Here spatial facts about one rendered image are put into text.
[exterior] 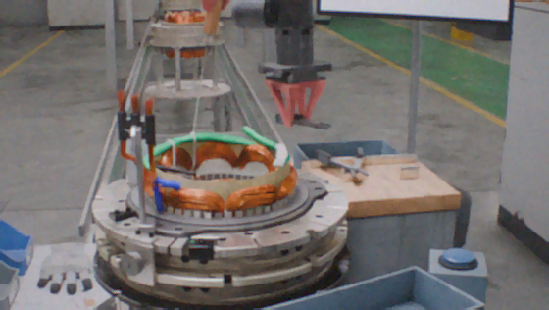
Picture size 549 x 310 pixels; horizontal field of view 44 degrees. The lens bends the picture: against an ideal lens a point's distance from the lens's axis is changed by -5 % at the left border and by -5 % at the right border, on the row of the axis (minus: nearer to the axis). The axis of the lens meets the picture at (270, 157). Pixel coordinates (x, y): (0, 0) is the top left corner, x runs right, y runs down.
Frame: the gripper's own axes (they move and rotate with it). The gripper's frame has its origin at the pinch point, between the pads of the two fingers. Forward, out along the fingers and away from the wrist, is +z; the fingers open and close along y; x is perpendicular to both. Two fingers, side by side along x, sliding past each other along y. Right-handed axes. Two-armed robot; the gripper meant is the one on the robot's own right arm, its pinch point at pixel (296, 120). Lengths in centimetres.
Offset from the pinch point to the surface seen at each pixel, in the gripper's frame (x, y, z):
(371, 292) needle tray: 39.8, 18.1, 8.6
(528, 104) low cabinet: -118, -221, 44
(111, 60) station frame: -238, -55, 20
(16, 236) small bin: -55, 36, 30
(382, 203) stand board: 21.2, 0.3, 7.8
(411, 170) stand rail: 16.6, -9.4, 5.9
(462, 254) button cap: 37.7, 1.6, 9.4
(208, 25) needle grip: 16.2, 23.5, -17.7
